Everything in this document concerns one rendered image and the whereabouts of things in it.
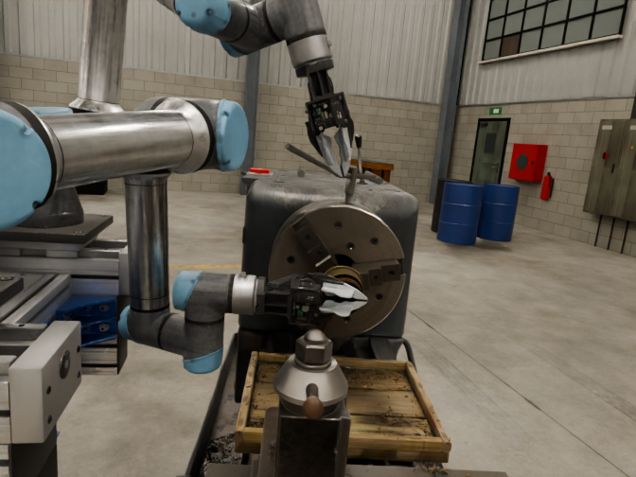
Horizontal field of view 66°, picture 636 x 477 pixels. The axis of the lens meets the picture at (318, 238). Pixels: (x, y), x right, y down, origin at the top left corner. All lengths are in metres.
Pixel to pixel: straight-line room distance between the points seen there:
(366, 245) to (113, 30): 0.71
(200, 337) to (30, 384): 0.39
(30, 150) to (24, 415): 0.28
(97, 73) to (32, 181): 0.67
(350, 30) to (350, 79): 1.05
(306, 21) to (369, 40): 11.12
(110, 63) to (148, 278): 0.48
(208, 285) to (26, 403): 0.39
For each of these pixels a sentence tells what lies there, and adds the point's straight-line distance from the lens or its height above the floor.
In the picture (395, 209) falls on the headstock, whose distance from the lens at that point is 1.26.
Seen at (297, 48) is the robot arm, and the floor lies 1.53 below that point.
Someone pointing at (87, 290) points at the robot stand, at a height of 1.04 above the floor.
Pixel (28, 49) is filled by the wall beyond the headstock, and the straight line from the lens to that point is 11.31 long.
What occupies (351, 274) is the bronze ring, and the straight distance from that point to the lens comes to 0.99.
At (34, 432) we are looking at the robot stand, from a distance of 0.65.
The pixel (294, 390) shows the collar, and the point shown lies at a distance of 0.51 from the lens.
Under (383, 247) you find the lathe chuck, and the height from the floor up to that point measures 1.15.
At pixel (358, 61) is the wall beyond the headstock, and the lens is 11.88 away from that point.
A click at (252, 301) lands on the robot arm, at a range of 0.90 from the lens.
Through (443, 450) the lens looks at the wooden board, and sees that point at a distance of 0.91.
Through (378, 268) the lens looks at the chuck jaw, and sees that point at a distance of 1.06.
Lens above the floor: 1.38
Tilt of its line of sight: 12 degrees down
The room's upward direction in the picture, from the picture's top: 5 degrees clockwise
